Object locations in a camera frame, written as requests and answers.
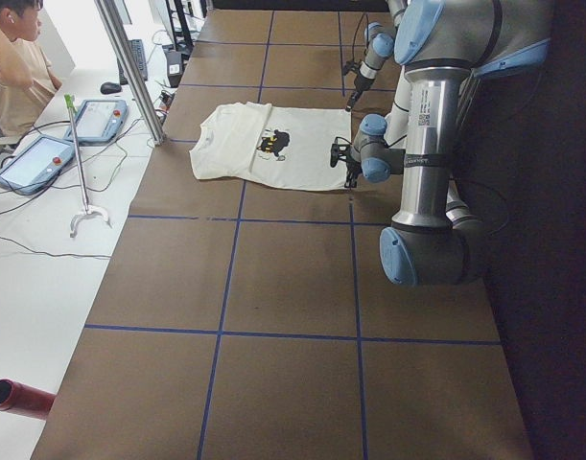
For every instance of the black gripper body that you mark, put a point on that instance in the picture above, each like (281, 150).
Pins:
(357, 91)
(351, 167)

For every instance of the cream long-sleeve cat shirt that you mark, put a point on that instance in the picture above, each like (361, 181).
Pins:
(281, 147)

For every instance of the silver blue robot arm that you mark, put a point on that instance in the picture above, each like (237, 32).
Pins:
(444, 49)
(379, 48)

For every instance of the black box white label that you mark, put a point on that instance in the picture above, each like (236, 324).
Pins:
(174, 67)

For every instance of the black keyboard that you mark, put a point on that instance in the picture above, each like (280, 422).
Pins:
(138, 54)

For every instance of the black computer mouse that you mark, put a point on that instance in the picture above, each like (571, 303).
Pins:
(110, 87)

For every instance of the far blue teach pendant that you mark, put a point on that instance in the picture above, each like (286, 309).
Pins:
(99, 121)

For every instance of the blue teach pendant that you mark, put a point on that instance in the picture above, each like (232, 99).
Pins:
(99, 121)
(37, 165)

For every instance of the metal reacher grabber tool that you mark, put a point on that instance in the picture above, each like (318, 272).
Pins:
(88, 210)

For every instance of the near blue teach pendant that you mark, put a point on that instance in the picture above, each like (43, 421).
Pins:
(37, 165)

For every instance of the person in beige shirt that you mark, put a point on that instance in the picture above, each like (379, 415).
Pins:
(27, 81)

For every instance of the red cylinder bottle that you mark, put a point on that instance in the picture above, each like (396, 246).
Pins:
(24, 400)

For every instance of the aluminium frame post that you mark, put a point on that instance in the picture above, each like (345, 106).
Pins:
(120, 44)

